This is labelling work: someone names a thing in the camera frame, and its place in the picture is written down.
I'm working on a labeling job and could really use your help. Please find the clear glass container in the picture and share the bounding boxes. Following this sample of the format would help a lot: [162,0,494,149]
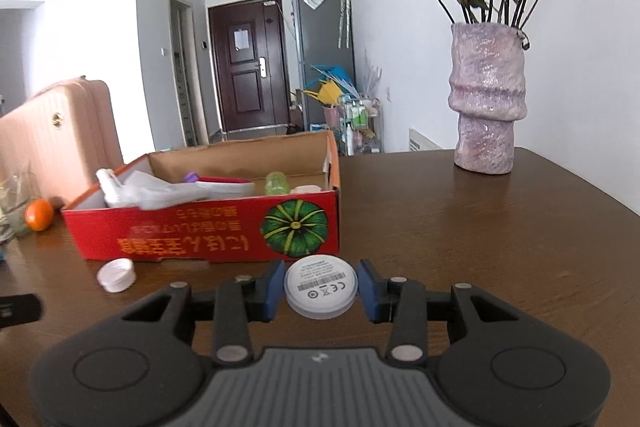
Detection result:
[0,171,42,239]

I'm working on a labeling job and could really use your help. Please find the pink hard suitcase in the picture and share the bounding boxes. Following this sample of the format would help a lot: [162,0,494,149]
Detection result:
[0,76,125,214]

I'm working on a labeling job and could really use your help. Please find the white round disc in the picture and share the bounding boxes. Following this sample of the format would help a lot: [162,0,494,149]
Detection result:
[283,254,359,320]

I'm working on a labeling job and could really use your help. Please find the green spray bottle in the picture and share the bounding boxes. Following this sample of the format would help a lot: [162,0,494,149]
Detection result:
[264,171,290,196]

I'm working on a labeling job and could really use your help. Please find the white tape roll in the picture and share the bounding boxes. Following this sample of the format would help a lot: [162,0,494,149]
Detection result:
[96,257,137,293]

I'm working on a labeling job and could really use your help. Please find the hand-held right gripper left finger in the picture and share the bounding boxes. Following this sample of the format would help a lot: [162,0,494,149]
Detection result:
[107,259,286,367]

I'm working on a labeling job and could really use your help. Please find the clear storage trolley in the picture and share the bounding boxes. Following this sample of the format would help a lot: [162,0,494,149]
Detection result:
[337,96,385,156]

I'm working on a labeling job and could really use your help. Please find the dark brown entrance door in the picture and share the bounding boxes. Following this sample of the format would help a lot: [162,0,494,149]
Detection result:
[207,0,293,134]

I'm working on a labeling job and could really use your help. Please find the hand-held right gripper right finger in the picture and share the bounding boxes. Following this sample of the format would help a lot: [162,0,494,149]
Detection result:
[357,259,532,367]

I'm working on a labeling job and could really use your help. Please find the grey interior door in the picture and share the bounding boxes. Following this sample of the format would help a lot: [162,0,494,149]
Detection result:
[168,0,209,147]

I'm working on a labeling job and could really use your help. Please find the clear hanging umbrella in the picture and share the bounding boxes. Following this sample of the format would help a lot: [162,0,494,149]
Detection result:
[337,0,351,51]

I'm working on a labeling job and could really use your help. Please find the white flat panel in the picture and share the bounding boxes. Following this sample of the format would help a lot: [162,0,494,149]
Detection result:
[407,128,444,152]

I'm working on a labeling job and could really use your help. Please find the grey refrigerator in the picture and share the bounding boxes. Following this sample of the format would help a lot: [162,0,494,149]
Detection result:
[291,0,357,134]

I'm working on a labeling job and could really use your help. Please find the red and white lint brush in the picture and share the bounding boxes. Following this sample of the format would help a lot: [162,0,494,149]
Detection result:
[95,168,256,211]

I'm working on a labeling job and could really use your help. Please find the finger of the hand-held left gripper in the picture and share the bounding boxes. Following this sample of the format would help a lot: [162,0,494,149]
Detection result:
[0,294,43,329]

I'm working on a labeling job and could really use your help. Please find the orange fruit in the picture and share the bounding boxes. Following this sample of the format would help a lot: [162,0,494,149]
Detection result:
[24,198,55,232]

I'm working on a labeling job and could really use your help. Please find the purple ceramic vase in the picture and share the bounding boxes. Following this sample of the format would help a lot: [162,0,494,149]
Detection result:
[448,22,530,176]

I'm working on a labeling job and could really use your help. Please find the red cardboard box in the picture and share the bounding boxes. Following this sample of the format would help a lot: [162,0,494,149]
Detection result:
[60,129,342,264]

